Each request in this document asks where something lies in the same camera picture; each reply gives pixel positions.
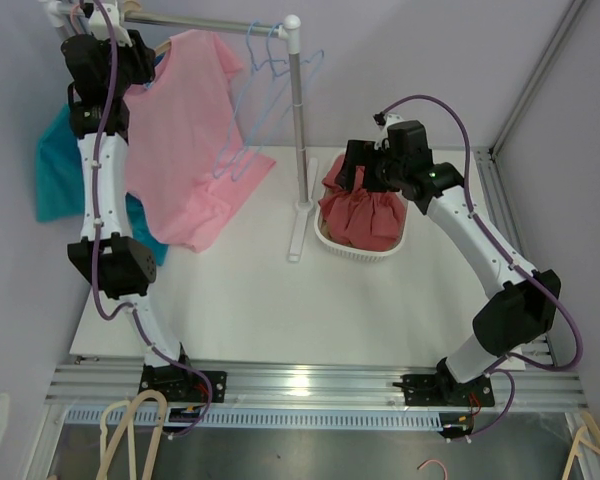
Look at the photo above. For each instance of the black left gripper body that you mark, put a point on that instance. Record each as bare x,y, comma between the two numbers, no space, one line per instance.
131,66

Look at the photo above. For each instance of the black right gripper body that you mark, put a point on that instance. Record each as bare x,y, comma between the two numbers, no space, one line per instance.
389,171

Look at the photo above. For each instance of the coral red t shirt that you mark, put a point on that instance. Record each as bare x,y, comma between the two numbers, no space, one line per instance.
362,215

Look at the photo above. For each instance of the beige wooden hanger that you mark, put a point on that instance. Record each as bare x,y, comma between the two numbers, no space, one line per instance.
133,6

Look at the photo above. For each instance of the light pink t shirt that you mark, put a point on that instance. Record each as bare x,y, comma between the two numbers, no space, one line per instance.
184,162

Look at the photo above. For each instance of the beige t shirt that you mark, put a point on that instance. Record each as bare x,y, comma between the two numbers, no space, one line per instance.
363,238

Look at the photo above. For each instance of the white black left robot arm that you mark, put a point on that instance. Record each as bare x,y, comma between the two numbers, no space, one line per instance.
119,268

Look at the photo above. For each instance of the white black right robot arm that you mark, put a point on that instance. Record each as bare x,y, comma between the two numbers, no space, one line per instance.
519,304

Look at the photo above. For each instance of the teal t shirt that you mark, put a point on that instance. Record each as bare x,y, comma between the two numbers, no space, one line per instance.
59,184

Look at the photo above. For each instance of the beige hanger bottom right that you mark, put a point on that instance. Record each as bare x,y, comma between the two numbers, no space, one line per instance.
583,460

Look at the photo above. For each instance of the white perforated plastic basket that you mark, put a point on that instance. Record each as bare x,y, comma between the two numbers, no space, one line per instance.
360,245

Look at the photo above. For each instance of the metal clothes rack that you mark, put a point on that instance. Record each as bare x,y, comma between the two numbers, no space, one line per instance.
300,125

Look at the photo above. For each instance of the beige hangers bottom left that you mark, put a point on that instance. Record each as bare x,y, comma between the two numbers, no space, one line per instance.
126,426

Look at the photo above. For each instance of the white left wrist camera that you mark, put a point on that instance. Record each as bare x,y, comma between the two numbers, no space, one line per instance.
105,22

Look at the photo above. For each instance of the pink wire hanger on rack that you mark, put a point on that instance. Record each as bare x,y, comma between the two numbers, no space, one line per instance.
79,16

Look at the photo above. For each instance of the aluminium frame post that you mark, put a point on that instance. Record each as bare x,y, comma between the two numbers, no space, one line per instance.
550,53

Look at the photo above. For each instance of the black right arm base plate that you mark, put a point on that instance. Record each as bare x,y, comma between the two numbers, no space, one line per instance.
428,390

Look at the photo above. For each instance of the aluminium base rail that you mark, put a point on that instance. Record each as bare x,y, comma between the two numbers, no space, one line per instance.
297,386

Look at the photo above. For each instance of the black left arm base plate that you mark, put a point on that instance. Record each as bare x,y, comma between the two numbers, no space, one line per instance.
210,385

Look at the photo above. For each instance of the white slotted cable duct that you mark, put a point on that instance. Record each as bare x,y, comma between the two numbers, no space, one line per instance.
178,418

